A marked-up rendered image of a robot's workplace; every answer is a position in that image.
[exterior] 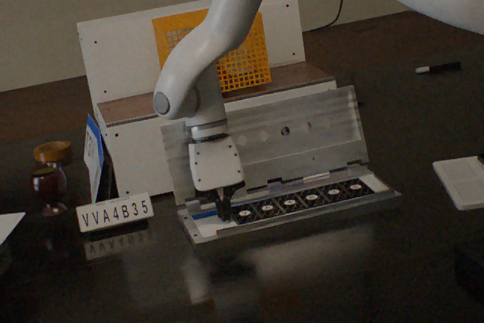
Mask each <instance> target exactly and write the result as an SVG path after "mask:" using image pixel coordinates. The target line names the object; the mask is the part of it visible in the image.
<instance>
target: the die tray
mask: <svg viewBox="0 0 484 323"><path fill-rule="evenodd" d="M433 168H434V170H435V171H436V174H437V176H438V177H439V180H440V181H441V183H442V184H443V186H444V188H445V189H446V191H447V192H448V195H449V196H450V198H451V199H452V200H453V201H454V203H455V205H456V207H457V208H458V209H459V210H468V209H475V208H480V207H484V165H482V164H481V163H480V162H479V161H478V160H477V156H475V157H465V158H459V159H453V160H442V161H436V162H434V163H433Z"/></svg>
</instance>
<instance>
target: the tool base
mask: <svg viewBox="0 0 484 323"><path fill-rule="evenodd" d="M365 167H368V164H367V163H366V164H363V165H359V164H358V163H355V164H352V165H348V166H346V168H345V169H340V170H337V171H333V172H330V178H329V179H322V180H318V181H314V182H309V183H305V184H304V183H303V182H304V181H303V179H299V180H296V181H291V182H286V183H282V184H281V183H280V182H275V183H271V184H268V185H266V187H264V188H258V189H255V190H252V191H247V194H248V195H247V197H242V198H238V199H234V200H231V206H236V205H239V204H243V203H249V202H253V201H256V200H262V199H266V198H269V197H276V196H279V195H283V194H289V193H293V192H296V191H302V190H306V189H310V188H315V187H319V186H323V185H329V184H333V183H336V182H342V181H345V180H350V179H355V178H359V177H362V176H368V175H375V174H374V172H373V171H370V170H369V169H367V168H365ZM338 173H339V174H338ZM335 174H336V175H335ZM331 175H333V176H331ZM301 182H302V183H301ZM298 183H299V184H298ZM288 185H289V186H288ZM285 186H286V187H285ZM260 191H261V192H260ZM257 192H258V193H257ZM394 192H395V193H394V194H391V195H387V196H384V197H378V198H374V199H371V200H364V201H361V202H358V203H351V204H348V205H345V206H341V207H335V208H332V209H329V210H322V211H318V212H315V213H309V214H305V215H302V216H296V217H293V218H289V219H283V220H280V221H277V222H270V223H266V224H263V225H257V226H253V227H250V228H247V229H244V230H240V231H234V232H231V233H227V234H221V235H216V234H215V235H211V236H207V237H204V238H203V237H202V236H201V234H200V232H199V231H198V229H197V226H196V225H195V223H194V221H193V219H192V218H191V216H192V215H196V214H199V213H205V212H209V211H212V210H216V207H215V203H213V201H212V200H205V201H201V202H200V201H199V200H193V201H189V202H186V203H185V205H184V206H180V207H178V208H179V210H178V211H177V213H178V219H179V221H180V223H181V224H182V226H183V229H184V230H185V233H186V234H187V236H188V238H189V240H190V242H191V243H192V245H193V247H194V249H195V250H196V252H197V254H199V253H205V252H209V251H212V250H219V249H222V248H226V247H231V246H235V245H238V244H244V243H247V242H251V241H257V240H260V239H263V238H270V237H274V236H277V235H280V234H286V233H290V232H293V231H299V230H303V229H306V228H311V227H315V226H316V225H322V224H325V223H329V222H335V221H338V220H341V219H348V218H351V217H354V216H360V215H364V214H367V213H373V212H377V211H381V210H386V209H389V208H393V207H399V206H402V205H404V204H403V196H402V194H400V193H398V192H397V191H394ZM207 203H208V204H207ZM184 217H187V218H186V219H184ZM195 234H197V236H196V237H195V236H194V235H195Z"/></svg>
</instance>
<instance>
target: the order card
mask: <svg viewBox="0 0 484 323"><path fill-rule="evenodd" d="M76 210H77V213H78V217H79V224H80V228H81V232H85V231H91V230H95V229H99V228H105V227H108V226H112V225H118V223H123V222H128V221H132V220H136V219H142V218H145V217H149V216H153V215H154V213H153V209H152V206H151V201H150V196H149V192H148V191H147V192H143V193H140V194H133V195H129V196H126V197H120V198H115V199H112V200H106V201H102V202H98V203H92V204H89V205H85V206H81V207H77V208H76Z"/></svg>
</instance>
